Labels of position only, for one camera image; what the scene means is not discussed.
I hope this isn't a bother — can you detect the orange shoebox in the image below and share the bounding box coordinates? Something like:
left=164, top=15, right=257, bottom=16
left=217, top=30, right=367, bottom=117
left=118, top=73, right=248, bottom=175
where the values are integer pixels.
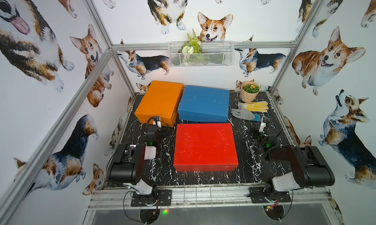
left=135, top=81, right=184, bottom=127

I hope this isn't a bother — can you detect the red shoebox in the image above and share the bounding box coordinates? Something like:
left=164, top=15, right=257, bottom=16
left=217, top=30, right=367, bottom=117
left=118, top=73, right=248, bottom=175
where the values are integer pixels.
left=173, top=123, right=239, bottom=172

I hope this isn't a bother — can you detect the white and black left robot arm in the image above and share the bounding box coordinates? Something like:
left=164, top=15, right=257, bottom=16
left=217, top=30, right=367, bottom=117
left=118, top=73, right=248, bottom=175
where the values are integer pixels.
left=106, top=125, right=161, bottom=200

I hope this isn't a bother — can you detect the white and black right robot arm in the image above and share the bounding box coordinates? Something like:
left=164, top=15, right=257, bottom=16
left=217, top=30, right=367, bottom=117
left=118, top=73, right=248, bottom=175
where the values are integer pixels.
left=250, top=127, right=335, bottom=195

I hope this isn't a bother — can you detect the yellow knit work glove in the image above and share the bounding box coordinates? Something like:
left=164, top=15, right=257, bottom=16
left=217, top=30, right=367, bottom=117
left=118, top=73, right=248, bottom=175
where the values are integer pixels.
left=238, top=101, right=269, bottom=112

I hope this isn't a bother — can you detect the blue shoebox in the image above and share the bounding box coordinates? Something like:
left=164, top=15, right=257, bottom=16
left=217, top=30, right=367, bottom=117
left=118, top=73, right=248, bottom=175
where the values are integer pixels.
left=178, top=85, right=230, bottom=123

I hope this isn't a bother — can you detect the beige pot with succulent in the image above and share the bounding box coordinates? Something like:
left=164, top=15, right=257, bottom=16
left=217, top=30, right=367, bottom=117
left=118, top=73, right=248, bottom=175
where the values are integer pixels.
left=240, top=80, right=260, bottom=103

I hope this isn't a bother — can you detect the green artificial fern plant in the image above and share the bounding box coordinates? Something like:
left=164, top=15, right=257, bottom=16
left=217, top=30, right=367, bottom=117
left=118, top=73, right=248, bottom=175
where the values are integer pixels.
left=179, top=30, right=205, bottom=66

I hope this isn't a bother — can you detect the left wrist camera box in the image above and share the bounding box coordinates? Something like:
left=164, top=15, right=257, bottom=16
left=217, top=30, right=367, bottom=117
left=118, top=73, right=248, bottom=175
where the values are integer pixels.
left=150, top=116, right=162, bottom=128

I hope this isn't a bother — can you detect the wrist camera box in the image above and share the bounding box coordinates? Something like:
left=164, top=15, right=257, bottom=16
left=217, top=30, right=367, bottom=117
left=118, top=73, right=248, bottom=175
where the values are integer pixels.
left=258, top=120, right=267, bottom=133
left=150, top=116, right=162, bottom=128

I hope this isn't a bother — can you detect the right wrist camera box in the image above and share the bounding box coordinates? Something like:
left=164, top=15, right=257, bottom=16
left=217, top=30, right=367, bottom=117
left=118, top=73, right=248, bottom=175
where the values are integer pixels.
left=258, top=120, right=267, bottom=133

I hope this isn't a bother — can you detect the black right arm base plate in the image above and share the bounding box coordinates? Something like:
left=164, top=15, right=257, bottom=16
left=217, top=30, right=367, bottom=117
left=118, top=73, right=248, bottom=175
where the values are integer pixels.
left=248, top=187, right=291, bottom=203

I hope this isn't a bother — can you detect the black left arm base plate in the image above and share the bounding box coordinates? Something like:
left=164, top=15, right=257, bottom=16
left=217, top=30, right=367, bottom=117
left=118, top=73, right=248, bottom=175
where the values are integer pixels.
left=131, top=190, right=172, bottom=207

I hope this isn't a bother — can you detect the aluminium front rail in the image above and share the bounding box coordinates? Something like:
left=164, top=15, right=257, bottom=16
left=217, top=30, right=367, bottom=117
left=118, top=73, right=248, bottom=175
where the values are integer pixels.
left=87, top=183, right=331, bottom=211

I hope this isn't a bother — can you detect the white wire mesh basket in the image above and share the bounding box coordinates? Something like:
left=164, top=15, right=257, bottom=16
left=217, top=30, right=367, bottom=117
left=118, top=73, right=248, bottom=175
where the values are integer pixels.
left=168, top=42, right=235, bottom=68

